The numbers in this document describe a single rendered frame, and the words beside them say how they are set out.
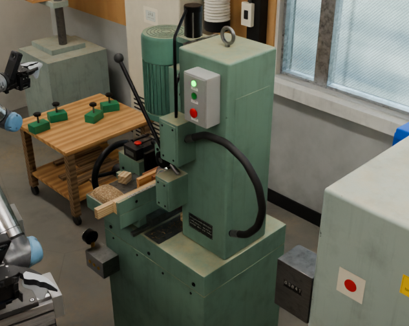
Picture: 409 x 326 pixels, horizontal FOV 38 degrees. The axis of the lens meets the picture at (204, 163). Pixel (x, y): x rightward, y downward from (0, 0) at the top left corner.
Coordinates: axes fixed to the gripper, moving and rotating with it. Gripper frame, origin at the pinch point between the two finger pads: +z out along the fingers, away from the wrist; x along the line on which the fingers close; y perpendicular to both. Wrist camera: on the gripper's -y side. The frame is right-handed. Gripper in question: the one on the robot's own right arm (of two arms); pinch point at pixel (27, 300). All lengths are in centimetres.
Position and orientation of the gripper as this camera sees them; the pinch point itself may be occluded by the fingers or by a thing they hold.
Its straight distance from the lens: 135.2
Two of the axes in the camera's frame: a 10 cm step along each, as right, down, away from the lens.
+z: 6.9, 3.6, -6.3
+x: -7.1, 2.2, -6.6
